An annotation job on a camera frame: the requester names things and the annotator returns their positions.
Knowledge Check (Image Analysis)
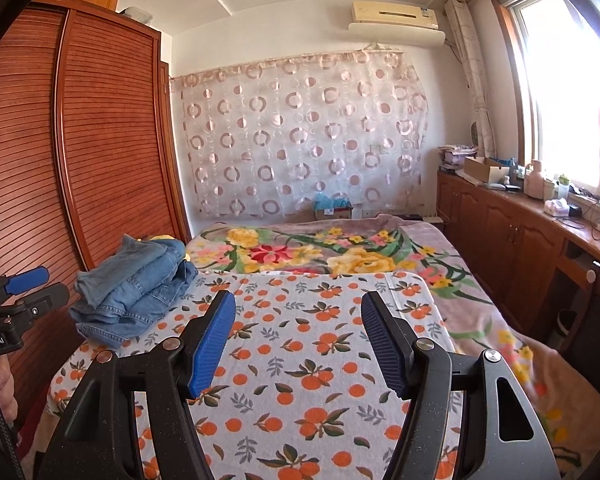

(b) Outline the wall air conditioner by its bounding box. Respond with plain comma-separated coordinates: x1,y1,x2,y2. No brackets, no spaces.
349,0,447,51

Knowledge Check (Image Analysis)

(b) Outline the wooden cabinet counter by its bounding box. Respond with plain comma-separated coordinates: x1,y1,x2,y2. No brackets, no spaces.
436,167,600,361

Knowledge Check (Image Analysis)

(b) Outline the orange fruit print sheet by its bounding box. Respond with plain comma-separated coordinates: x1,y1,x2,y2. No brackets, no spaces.
47,270,463,480

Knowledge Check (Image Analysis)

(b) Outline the stack of papers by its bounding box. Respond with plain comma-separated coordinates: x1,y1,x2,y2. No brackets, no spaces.
439,144,478,168

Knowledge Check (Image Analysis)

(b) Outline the circle pattern sheer curtain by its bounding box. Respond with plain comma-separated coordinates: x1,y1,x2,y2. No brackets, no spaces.
170,49,428,221

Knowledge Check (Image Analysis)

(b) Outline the person's left hand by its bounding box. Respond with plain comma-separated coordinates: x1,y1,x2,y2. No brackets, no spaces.
0,359,19,427

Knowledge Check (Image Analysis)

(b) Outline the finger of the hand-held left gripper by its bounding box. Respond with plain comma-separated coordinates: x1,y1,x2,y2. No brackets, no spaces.
10,282,71,321
0,267,50,306

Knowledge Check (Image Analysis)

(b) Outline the grey storage box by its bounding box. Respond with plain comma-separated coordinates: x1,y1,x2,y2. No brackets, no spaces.
120,6,153,26

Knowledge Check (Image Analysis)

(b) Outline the wooden louvered wardrobe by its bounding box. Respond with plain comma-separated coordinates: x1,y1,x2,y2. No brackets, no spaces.
0,2,191,441

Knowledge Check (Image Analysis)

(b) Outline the small cardboard box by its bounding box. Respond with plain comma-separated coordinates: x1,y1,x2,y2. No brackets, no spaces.
314,201,353,221

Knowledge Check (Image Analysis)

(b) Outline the beige window curtain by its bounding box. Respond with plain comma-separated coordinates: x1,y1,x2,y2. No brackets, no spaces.
444,0,498,161

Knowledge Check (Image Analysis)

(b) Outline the stack of folded blue jeans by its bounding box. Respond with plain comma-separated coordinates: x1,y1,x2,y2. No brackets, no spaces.
69,234,199,350

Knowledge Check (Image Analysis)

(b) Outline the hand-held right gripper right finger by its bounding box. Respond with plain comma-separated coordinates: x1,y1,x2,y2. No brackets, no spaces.
361,290,561,480

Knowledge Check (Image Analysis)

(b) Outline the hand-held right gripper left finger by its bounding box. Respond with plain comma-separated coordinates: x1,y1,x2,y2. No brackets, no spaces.
37,290,237,480

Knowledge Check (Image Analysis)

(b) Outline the white jug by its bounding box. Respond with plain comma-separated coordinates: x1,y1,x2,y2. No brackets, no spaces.
524,160,546,198

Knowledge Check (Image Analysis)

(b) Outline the window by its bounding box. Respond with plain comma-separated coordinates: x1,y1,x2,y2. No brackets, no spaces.
497,0,600,206

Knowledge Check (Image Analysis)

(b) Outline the floral blanket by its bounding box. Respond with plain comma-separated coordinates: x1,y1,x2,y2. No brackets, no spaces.
185,214,586,466

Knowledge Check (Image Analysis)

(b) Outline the open cardboard box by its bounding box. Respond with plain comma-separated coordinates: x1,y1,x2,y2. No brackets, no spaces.
464,156,516,186

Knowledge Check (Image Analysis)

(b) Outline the dark trash bin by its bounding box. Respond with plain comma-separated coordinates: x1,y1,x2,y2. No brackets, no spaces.
555,309,579,348

